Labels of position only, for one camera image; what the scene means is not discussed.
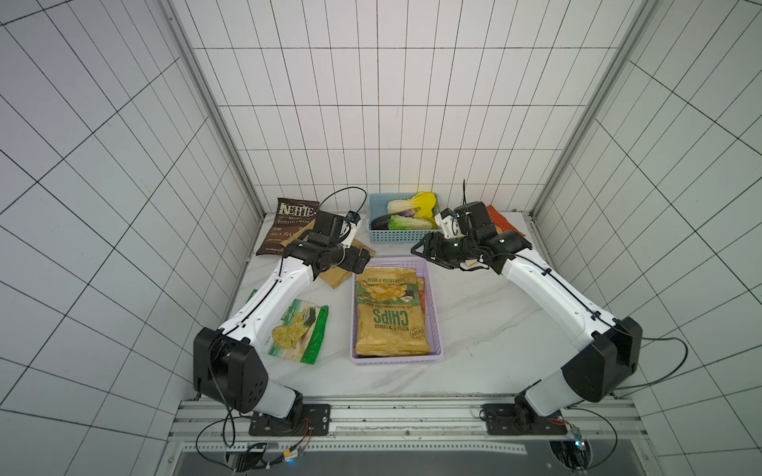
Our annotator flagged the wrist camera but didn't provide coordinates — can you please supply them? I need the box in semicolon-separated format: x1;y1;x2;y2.
312;210;361;248
435;208;462;239

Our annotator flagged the green Chuba cassava chips bag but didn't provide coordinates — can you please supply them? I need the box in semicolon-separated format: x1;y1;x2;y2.
255;299;329;365

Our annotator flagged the red balsamico tomato chips bag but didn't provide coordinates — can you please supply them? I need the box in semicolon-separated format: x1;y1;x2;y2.
417;277;427;315

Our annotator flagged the toy eggplant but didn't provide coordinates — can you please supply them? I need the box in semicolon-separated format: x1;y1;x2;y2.
370;214;393;231

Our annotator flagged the blue kettle cooked chips bag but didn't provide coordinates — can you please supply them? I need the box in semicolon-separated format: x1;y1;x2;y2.
281;219;376;289

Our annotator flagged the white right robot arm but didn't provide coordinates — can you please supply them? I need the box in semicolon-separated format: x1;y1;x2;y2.
411;202;643;436

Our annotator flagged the green sour cream chips bag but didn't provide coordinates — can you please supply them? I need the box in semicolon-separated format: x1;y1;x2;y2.
355;267;431;358

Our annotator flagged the yellow toy cabbage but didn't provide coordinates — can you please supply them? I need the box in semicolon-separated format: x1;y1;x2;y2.
409;192;437;223

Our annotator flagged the beige cassava chips bag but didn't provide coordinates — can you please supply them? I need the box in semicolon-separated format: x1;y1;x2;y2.
486;205;525;237

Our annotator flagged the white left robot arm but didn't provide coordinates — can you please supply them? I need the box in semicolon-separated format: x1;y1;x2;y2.
192;224;370;430

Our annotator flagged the light blue perforated basket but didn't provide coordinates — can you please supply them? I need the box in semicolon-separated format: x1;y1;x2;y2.
368;192;440;243

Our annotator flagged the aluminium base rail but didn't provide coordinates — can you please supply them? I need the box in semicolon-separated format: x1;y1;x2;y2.
157;394;660;475

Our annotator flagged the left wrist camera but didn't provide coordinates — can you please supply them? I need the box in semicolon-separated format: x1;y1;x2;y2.
312;210;361;248

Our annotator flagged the green toy napa cabbage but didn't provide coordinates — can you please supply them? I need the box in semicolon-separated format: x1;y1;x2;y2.
387;214;435;231

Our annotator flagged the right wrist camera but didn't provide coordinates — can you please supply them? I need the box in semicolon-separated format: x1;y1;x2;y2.
435;208;462;239

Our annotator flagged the brown Kettle chips bag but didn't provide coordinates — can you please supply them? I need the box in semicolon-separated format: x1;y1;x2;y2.
255;198;319;256

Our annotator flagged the white toy cabbage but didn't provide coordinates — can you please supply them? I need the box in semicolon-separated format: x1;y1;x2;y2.
386;200;419;216

